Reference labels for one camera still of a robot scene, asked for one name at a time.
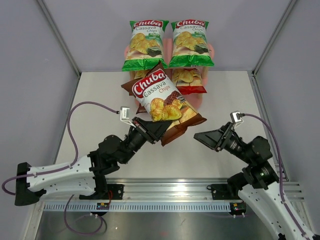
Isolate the red Chuba chips bag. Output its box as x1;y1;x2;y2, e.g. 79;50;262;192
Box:
129;69;150;82
172;68;207;95

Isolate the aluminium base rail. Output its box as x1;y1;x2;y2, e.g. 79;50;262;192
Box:
33;177;305;204

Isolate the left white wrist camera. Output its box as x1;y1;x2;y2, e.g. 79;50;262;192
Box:
119;106;134;126

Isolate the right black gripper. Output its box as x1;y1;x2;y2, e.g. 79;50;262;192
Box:
194;121;254;164

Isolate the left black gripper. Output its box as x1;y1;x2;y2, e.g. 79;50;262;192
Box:
119;117;172;165

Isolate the white slotted cable duct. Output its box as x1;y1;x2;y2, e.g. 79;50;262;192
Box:
43;201;231;213

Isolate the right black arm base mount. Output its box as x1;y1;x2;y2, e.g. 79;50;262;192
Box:
206;183;239;200

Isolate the green Chuba chips bag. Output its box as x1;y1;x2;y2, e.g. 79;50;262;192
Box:
169;19;214;68
122;19;169;72

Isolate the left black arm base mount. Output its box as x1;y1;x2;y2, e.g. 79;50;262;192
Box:
79;183;125;200

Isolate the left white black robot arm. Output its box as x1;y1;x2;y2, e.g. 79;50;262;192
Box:
14;117;172;206

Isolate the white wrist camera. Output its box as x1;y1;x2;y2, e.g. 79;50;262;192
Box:
119;106;134;126
230;111;244;129

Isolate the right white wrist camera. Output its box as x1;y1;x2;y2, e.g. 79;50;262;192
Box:
230;111;244;129

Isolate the brown Chuba chips bag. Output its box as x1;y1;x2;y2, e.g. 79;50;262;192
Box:
136;104;148;114
121;62;207;146

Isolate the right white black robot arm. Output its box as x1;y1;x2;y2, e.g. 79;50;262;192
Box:
193;122;320;240

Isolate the pink three-tier wooden shelf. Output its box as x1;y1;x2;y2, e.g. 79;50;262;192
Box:
124;37;215;113

